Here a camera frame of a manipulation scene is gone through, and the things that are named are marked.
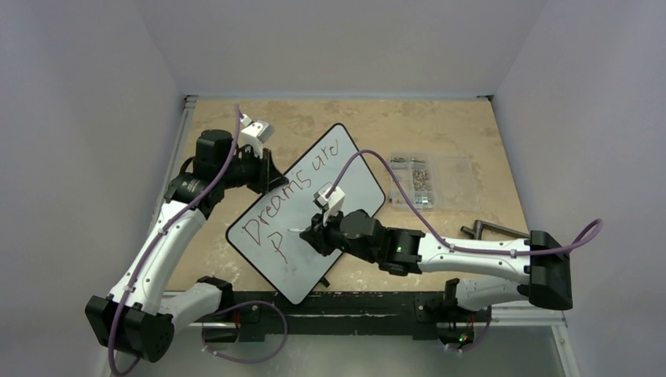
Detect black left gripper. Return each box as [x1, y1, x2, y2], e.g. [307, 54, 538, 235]
[218, 144, 287, 194]

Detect white whiteboard black frame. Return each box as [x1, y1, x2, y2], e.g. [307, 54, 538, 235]
[226, 123, 386, 305]

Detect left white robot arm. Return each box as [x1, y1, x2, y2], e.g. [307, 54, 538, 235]
[85, 123, 288, 363]

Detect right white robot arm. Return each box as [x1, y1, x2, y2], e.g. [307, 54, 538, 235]
[298, 210, 573, 320]

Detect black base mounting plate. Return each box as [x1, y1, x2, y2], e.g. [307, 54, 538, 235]
[184, 290, 492, 345]

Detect clear plastic screw organizer box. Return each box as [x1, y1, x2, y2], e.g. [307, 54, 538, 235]
[387, 152, 479, 211]

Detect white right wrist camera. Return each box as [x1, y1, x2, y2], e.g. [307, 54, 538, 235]
[313, 182, 346, 225]

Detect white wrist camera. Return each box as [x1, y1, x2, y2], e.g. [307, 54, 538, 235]
[313, 182, 346, 225]
[240, 113, 275, 159]

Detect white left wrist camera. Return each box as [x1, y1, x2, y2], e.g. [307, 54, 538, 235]
[240, 113, 275, 159]

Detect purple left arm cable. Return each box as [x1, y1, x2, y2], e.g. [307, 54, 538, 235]
[107, 104, 289, 377]

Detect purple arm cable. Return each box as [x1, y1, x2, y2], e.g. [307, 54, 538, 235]
[107, 104, 289, 377]
[324, 149, 605, 355]

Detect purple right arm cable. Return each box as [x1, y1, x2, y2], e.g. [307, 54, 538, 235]
[324, 149, 605, 355]

